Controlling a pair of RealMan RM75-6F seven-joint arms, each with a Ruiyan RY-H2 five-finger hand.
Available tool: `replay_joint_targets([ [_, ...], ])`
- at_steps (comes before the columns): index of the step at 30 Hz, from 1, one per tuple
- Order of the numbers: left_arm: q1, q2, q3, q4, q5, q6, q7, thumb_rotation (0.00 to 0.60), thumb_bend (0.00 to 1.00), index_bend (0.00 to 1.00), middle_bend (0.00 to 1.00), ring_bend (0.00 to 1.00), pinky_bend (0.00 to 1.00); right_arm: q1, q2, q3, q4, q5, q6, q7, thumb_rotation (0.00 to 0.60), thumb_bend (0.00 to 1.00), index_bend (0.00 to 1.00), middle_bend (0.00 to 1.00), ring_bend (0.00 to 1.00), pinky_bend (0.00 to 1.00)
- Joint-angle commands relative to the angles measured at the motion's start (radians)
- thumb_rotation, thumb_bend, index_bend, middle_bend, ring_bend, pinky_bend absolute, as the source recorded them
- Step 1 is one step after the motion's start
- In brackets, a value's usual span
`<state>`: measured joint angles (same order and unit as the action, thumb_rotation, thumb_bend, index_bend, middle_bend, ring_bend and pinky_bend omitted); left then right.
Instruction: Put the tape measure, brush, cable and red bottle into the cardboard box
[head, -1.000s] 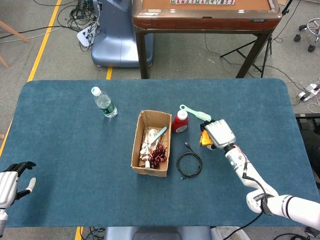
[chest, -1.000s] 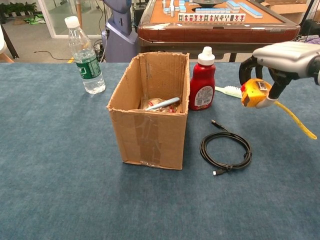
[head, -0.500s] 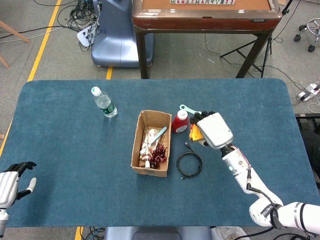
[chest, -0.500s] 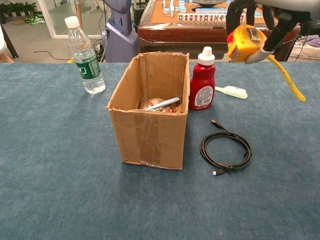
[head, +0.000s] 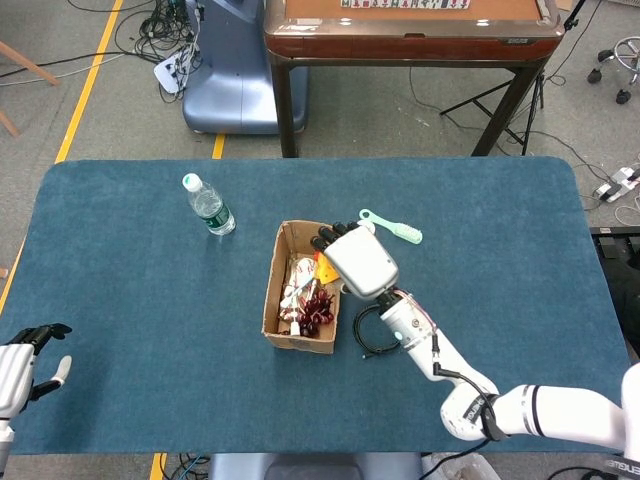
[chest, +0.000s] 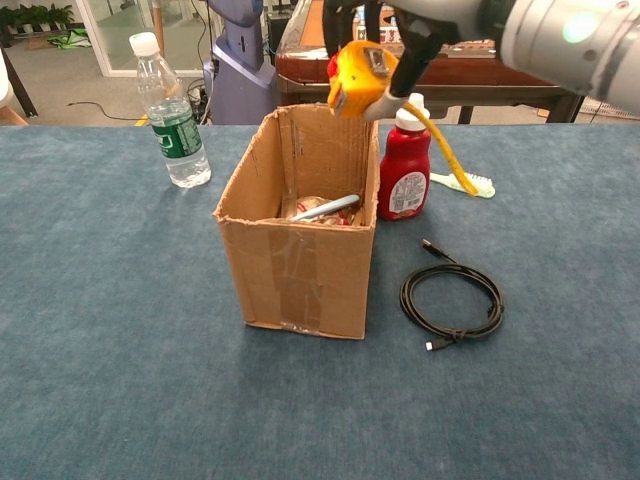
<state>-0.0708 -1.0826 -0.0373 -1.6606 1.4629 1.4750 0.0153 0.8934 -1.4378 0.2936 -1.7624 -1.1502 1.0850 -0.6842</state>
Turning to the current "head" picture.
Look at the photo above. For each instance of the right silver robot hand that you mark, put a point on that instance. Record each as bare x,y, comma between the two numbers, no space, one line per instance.
362,265

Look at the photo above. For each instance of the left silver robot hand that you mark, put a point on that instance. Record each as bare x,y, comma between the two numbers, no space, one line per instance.
15,375

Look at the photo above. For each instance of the yellow tape measure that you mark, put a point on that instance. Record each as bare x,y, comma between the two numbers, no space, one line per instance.
327,272

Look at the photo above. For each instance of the mint green toothbrush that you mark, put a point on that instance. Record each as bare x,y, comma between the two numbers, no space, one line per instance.
400,231

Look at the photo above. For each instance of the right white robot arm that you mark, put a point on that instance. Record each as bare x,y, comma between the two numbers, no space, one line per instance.
550,410

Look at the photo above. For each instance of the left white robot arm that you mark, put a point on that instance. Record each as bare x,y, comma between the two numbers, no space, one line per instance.
4,440

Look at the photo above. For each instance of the open cardboard box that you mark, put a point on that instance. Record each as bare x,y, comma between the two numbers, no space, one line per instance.
300,345

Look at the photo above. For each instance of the clear water bottle green label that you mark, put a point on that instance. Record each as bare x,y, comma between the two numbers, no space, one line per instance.
212,212

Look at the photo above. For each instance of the white and red snack packet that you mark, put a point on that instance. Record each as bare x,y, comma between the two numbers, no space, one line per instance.
300,272

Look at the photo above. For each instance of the dark red toy grapes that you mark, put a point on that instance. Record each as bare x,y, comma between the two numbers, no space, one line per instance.
315,315

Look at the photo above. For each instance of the white usb charger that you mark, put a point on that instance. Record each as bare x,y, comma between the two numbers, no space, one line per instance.
293,329

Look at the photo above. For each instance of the blue felt table mat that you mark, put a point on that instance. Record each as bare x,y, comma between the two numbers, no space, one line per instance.
125,300

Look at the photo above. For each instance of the grey-blue robot torso base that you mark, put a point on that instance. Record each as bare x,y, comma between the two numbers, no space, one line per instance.
310,467

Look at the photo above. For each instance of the clear plastic bag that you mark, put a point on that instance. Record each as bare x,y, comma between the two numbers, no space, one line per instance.
450,467

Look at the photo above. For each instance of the brown mahjong table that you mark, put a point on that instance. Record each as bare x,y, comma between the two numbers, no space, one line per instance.
400,47

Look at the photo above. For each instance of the black equipment case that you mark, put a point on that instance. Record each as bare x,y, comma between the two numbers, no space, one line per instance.
620,280

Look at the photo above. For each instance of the white power strip grey plugs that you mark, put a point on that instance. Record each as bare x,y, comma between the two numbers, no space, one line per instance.
612,187

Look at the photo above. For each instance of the row of face-up mahjong tiles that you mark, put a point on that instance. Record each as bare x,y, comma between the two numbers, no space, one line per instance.
400,4

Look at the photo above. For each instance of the white power strip with plugs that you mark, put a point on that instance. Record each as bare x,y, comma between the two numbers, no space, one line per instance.
167,75

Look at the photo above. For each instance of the wooden easel leg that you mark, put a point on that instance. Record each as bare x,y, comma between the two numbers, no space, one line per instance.
30,66

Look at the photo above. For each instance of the chrome wheeled stool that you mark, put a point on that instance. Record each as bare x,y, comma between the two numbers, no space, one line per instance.
627,50

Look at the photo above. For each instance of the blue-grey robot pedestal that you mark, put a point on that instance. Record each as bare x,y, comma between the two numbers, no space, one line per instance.
240,90

